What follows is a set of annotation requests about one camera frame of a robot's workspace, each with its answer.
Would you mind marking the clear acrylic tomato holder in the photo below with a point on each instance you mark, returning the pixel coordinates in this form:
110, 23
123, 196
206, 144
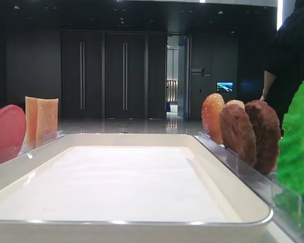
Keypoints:
6, 155

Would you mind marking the golden bread slice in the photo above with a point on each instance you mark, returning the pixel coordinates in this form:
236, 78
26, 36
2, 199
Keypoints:
211, 110
235, 102

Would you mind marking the orange cheese slice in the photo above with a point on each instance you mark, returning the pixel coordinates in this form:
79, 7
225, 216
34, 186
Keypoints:
31, 111
47, 117

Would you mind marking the green lettuce leaf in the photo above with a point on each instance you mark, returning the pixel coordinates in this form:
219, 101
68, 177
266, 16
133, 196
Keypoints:
291, 157

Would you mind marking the front brown meat patty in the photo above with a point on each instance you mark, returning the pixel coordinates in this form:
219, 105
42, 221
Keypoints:
238, 134

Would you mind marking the front golden bread slice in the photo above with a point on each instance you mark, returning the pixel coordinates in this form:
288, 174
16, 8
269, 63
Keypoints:
211, 110

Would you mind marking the dark double door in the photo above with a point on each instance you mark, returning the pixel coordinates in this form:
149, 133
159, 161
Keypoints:
113, 75

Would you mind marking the brown meat patty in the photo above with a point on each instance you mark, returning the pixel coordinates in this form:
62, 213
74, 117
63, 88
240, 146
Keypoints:
267, 131
238, 134

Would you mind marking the person in black clothes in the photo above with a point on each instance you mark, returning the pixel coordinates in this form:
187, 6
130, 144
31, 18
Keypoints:
284, 66

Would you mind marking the rear orange cheese slice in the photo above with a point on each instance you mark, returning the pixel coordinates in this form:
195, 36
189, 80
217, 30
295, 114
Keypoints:
31, 111

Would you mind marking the clear acrylic cheese holder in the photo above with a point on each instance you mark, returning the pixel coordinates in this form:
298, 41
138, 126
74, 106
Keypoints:
46, 138

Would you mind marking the clear acrylic bread holder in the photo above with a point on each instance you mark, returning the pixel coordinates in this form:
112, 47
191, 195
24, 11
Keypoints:
208, 142

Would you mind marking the clear acrylic lettuce holder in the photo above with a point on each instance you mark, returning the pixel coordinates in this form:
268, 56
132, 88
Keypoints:
287, 200

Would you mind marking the rear golden bread slice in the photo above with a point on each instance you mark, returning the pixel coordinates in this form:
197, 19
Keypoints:
235, 102

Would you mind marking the clear acrylic patty holder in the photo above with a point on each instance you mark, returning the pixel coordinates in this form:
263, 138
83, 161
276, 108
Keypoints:
246, 172

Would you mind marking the front orange cheese slice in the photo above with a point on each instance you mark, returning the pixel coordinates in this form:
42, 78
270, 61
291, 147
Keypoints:
47, 117

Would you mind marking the rear brown meat patty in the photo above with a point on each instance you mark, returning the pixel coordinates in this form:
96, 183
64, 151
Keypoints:
267, 131

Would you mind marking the small wall display screen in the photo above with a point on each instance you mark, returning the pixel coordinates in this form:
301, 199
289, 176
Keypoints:
222, 87

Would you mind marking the white rectangular tray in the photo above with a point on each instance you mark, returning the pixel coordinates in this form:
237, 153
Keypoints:
126, 188

